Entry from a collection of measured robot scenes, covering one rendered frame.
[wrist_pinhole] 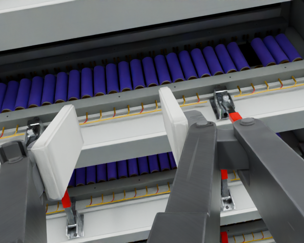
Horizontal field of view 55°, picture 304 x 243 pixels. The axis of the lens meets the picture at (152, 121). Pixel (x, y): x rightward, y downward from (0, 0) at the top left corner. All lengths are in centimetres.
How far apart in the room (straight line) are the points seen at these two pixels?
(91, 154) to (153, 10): 21
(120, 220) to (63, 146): 39
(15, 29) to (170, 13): 17
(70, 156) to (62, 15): 21
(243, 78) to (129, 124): 18
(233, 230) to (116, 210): 27
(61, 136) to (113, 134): 26
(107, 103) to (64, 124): 25
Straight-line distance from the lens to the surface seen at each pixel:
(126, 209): 55
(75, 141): 19
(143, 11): 35
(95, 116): 44
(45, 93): 48
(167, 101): 17
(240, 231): 70
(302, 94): 48
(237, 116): 38
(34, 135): 43
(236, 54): 49
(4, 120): 47
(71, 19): 35
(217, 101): 41
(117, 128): 42
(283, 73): 47
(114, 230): 54
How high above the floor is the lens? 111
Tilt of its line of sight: 31 degrees down
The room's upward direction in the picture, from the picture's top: 10 degrees counter-clockwise
